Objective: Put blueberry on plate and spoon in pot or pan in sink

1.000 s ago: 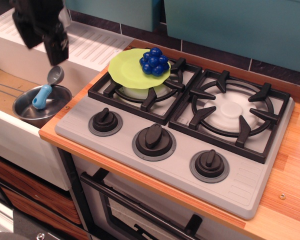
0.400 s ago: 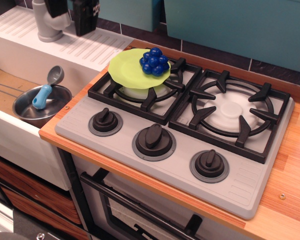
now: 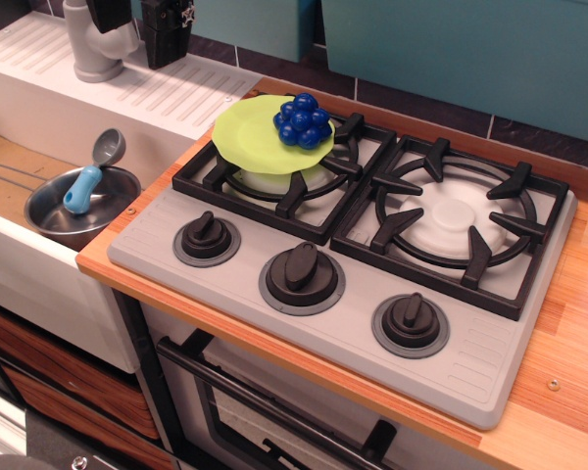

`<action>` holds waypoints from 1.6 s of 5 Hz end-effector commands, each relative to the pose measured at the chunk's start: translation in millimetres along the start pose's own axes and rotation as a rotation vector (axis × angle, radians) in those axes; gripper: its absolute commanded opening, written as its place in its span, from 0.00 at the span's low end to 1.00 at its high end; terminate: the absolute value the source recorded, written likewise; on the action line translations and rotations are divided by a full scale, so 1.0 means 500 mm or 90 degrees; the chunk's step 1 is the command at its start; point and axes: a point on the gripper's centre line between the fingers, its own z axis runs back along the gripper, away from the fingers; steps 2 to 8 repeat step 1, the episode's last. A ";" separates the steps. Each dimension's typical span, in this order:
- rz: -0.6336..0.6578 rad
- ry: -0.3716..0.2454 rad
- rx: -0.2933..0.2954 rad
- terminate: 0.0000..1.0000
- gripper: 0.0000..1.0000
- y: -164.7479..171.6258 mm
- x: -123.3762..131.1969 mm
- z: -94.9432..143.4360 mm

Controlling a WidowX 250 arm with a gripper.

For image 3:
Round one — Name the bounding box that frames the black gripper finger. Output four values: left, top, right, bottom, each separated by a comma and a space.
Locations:
86, 0, 132, 33
141, 0, 195, 70

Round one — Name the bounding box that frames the grey spoon with blue handle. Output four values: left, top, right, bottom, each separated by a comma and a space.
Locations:
63, 128, 126, 215

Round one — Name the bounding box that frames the blue toy blueberry cluster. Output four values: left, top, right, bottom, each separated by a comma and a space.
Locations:
272, 93, 333, 150

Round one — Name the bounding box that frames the light green plate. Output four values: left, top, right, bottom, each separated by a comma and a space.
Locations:
212, 95, 334, 174

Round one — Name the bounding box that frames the stainless steel pot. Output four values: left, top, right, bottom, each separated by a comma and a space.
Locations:
0, 164, 141, 252

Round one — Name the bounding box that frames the grey toy faucet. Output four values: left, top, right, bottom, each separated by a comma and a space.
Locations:
63, 1, 138, 83

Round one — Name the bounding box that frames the white left burner cap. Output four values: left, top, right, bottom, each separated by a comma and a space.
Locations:
225, 154, 363, 203

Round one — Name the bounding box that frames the white burner cap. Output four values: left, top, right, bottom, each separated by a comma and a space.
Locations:
225, 154, 363, 203
399, 178, 519, 259

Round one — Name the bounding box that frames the black left stove knob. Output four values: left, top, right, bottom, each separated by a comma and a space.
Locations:
172, 211, 241, 268

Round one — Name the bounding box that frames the black stove knob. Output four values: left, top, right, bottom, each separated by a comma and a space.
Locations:
371, 293, 450, 359
259, 242, 346, 316
172, 211, 241, 268

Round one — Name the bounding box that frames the black left burner grate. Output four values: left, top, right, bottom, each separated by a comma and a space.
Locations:
172, 113, 397, 245

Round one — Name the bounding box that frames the black burner grate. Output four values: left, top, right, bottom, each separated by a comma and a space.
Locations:
172, 113, 397, 245
331, 136, 576, 320

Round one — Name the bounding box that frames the black middle stove knob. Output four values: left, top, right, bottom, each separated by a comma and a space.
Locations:
259, 242, 346, 316

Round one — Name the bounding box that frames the white right burner cap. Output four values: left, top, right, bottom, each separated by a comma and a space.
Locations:
399, 178, 519, 259

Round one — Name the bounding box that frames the grey toy stove top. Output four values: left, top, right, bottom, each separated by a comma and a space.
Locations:
108, 115, 577, 429

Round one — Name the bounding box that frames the black right burner grate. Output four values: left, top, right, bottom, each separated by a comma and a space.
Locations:
331, 136, 576, 320

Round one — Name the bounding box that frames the wooden drawer front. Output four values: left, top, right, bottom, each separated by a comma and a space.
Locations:
0, 307, 174, 470

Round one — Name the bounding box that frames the toy oven door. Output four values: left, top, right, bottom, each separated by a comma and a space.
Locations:
142, 305, 487, 469

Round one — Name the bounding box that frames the black right stove knob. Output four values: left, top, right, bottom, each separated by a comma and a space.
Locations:
371, 293, 450, 359

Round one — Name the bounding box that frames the black oven door handle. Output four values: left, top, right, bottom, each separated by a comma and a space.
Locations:
156, 337, 397, 469

